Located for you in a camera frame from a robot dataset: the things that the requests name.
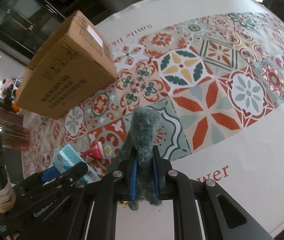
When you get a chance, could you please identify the dark green fuzzy cloth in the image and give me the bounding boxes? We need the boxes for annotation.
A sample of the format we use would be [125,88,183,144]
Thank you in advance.
[107,106,162,211]

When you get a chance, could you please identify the light blue tissue pack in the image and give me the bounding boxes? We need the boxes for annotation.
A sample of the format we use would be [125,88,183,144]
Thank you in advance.
[52,144,101,184]

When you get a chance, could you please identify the red hawthorn snack packet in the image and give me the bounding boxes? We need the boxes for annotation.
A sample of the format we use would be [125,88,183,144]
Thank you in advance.
[79,141,105,163]

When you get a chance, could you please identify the operator left hand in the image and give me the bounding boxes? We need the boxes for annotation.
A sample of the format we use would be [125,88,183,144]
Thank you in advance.
[0,176,16,213]

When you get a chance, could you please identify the glass vase dried flowers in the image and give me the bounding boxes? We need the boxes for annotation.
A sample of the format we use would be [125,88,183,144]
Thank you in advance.
[0,119,31,151]

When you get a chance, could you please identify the orange fruit front left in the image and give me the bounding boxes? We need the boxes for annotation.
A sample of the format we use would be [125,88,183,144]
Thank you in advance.
[12,104,21,113]

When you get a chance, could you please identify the brown cardboard box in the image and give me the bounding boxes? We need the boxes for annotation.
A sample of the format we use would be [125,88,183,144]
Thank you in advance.
[15,10,117,119]

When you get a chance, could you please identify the patterned tile tablecloth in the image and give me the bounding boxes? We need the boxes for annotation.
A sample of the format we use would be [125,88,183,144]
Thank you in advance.
[22,0,284,237]

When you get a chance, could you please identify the black glass cabinet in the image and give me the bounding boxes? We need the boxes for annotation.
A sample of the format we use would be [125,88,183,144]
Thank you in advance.
[0,0,110,59]

